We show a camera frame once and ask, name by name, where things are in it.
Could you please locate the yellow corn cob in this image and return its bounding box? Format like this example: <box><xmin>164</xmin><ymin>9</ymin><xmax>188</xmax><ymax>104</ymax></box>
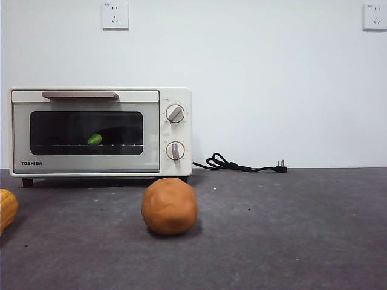
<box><xmin>0</xmin><ymin>188</ymin><xmax>19</xmax><ymax>234</ymax></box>

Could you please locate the metal wire oven rack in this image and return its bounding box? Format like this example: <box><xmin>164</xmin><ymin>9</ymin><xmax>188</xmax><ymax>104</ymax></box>
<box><xmin>31</xmin><ymin>141</ymin><xmax>145</xmax><ymax>149</ymax></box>

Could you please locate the purple eggplant with green stem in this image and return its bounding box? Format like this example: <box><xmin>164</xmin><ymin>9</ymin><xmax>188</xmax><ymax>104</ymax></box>
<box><xmin>87</xmin><ymin>128</ymin><xmax>135</xmax><ymax>146</ymax></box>

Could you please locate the white wall socket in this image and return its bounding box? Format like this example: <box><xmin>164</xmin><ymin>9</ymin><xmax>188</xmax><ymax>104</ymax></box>
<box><xmin>101</xmin><ymin>1</ymin><xmax>129</xmax><ymax>31</ymax></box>
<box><xmin>362</xmin><ymin>2</ymin><xmax>387</xmax><ymax>31</ymax></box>

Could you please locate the black power cord with plug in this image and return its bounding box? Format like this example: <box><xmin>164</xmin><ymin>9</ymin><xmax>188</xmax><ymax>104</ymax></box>
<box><xmin>192</xmin><ymin>152</ymin><xmax>288</xmax><ymax>174</ymax></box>

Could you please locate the white Toshiba toaster oven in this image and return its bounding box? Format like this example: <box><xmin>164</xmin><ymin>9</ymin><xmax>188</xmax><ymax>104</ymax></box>
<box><xmin>8</xmin><ymin>86</ymin><xmax>193</xmax><ymax>189</ymax></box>

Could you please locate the beige oven knob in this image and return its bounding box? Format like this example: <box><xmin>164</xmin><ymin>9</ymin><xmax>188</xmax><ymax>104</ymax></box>
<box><xmin>165</xmin><ymin>141</ymin><xmax>186</xmax><ymax>161</ymax></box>
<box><xmin>166</xmin><ymin>103</ymin><xmax>186</xmax><ymax>124</ymax></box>

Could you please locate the brown potato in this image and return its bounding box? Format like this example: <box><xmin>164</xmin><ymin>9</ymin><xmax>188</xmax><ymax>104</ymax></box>
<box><xmin>141</xmin><ymin>177</ymin><xmax>198</xmax><ymax>236</ymax></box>

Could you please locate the glass oven door with handle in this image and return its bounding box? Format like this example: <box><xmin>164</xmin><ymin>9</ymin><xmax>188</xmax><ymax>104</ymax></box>
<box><xmin>11</xmin><ymin>89</ymin><xmax>161</xmax><ymax>175</ymax></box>

